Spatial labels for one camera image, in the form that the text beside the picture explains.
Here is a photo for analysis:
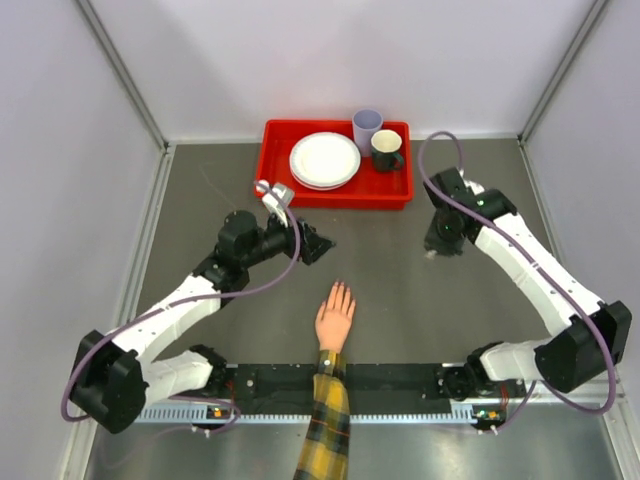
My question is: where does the glitter nail polish bottle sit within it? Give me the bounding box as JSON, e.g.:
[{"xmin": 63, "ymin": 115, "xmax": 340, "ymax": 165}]
[{"xmin": 425, "ymin": 249, "xmax": 439, "ymax": 260}]

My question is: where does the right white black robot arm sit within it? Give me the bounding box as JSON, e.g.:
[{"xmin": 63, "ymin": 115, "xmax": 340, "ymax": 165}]
[{"xmin": 424, "ymin": 168, "xmax": 632, "ymax": 396}]

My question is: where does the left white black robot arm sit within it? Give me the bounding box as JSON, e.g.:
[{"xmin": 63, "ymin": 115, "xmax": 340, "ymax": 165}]
[{"xmin": 61, "ymin": 210, "xmax": 335, "ymax": 434}]

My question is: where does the yellow plaid sleeve forearm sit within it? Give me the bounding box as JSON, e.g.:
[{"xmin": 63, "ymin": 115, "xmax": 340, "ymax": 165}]
[{"xmin": 293, "ymin": 351, "xmax": 350, "ymax": 479}]

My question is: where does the mannequin hand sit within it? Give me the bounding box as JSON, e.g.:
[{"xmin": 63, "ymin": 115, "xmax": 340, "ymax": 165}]
[{"xmin": 314, "ymin": 281, "xmax": 356, "ymax": 353}]

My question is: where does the red plastic tray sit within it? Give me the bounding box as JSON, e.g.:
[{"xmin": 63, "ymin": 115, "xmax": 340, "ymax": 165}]
[{"xmin": 256, "ymin": 119, "xmax": 414, "ymax": 210}]

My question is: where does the lower white plate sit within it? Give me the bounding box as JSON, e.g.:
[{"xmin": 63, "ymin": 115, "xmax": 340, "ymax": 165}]
[{"xmin": 291, "ymin": 171, "xmax": 354, "ymax": 191}]

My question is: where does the white plate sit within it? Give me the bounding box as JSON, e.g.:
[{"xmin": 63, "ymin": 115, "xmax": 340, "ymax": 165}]
[
  {"xmin": 291, "ymin": 171, "xmax": 354, "ymax": 191},
  {"xmin": 289, "ymin": 132, "xmax": 361, "ymax": 183}
]

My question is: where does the upper white plate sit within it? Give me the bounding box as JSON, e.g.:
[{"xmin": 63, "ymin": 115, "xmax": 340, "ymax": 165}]
[{"xmin": 289, "ymin": 132, "xmax": 361, "ymax": 183}]

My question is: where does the dark green mug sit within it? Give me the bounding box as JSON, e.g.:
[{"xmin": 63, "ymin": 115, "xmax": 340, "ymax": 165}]
[{"xmin": 371, "ymin": 129, "xmax": 405, "ymax": 173}]

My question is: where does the lavender plastic cup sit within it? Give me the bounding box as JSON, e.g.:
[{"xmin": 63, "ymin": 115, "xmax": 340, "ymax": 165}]
[{"xmin": 352, "ymin": 108, "xmax": 384, "ymax": 158}]

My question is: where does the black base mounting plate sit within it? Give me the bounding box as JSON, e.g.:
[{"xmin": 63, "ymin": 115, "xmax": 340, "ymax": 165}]
[{"xmin": 169, "ymin": 362, "xmax": 527, "ymax": 414}]

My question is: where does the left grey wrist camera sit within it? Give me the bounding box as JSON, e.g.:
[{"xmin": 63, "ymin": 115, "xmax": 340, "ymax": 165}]
[{"xmin": 255, "ymin": 180, "xmax": 295, "ymax": 227}]

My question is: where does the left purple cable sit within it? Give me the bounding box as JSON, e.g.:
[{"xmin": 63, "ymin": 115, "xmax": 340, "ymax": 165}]
[{"xmin": 60, "ymin": 180, "xmax": 303, "ymax": 435}]

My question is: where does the grey slotted cable duct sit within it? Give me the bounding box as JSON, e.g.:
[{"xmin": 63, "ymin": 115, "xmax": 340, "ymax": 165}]
[{"xmin": 99, "ymin": 402, "xmax": 506, "ymax": 425}]

